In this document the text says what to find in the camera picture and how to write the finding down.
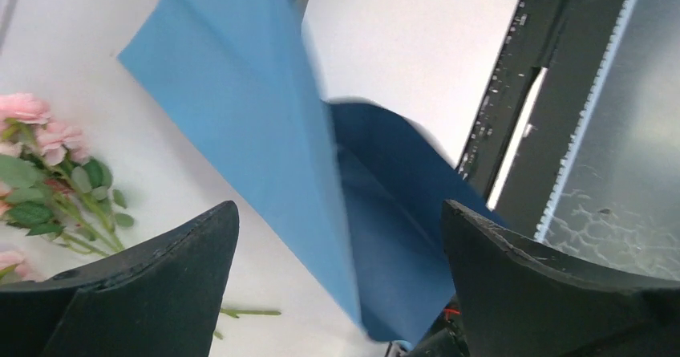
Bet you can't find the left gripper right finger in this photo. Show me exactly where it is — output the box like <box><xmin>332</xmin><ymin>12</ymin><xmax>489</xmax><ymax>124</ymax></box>
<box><xmin>442</xmin><ymin>201</ymin><xmax>679</xmax><ymax>357</ymax></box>

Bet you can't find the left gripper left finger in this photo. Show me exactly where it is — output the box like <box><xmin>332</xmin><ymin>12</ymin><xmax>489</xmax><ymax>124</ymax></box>
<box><xmin>1</xmin><ymin>201</ymin><xmax>239</xmax><ymax>357</ymax></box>

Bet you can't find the pink flower bunch stem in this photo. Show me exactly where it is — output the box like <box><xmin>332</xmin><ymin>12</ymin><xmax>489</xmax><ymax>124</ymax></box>
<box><xmin>1</xmin><ymin>93</ymin><xmax>135</xmax><ymax>257</ymax></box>

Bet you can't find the blue wrapping paper sheet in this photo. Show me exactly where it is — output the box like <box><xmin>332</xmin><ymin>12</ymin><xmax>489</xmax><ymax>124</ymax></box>
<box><xmin>119</xmin><ymin>0</ymin><xmax>493</xmax><ymax>343</ymax></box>

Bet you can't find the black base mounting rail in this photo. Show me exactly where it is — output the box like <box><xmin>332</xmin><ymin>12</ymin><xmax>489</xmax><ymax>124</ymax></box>
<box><xmin>458</xmin><ymin>0</ymin><xmax>627</xmax><ymax>239</ymax></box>

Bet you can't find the white slotted cable duct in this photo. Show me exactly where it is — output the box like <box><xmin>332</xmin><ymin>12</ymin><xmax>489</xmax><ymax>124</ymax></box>
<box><xmin>508</xmin><ymin>0</ymin><xmax>637</xmax><ymax>243</ymax></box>

